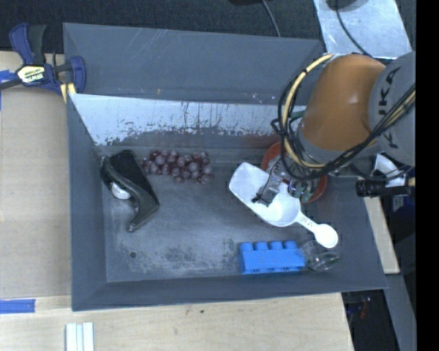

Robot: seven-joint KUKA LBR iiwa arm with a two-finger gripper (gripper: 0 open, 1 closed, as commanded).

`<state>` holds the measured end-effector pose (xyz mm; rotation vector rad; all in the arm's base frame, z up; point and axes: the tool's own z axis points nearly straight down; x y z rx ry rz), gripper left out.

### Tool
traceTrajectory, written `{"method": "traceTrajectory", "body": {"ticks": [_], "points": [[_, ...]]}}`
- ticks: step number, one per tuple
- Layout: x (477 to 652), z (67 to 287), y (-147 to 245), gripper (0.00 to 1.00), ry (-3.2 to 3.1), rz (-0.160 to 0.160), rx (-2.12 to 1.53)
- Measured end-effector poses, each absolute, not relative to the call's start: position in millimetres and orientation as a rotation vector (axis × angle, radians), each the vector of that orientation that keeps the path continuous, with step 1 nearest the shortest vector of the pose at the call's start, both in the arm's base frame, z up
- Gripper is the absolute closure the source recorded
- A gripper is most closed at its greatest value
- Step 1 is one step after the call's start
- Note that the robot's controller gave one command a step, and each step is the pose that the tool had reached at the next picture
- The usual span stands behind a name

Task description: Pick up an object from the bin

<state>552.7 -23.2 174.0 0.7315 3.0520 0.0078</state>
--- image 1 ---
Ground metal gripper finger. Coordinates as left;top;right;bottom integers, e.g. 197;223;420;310
251;183;275;203
262;191;281;208

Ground white plastic scoop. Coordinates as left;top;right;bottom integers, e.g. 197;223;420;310
228;162;339;249

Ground orange bowl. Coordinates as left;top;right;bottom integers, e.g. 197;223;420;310
260;140;329;205

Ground blue toy brick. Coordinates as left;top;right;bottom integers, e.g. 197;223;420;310
239;240;307;275

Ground clear glass cup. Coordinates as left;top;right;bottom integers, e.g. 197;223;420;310
299;239;342;273

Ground grey metal bin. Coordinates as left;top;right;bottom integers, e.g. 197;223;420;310
62;22;389;312

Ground dark red toy grapes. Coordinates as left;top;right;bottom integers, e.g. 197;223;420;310
138;148;215;186

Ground black tape dispenser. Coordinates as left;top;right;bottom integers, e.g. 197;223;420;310
100;149;160;233

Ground pale wood board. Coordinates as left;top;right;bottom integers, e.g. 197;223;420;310
0;88;73;300

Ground black cylinder on white bracket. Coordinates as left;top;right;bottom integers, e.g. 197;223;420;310
355;153;417;198

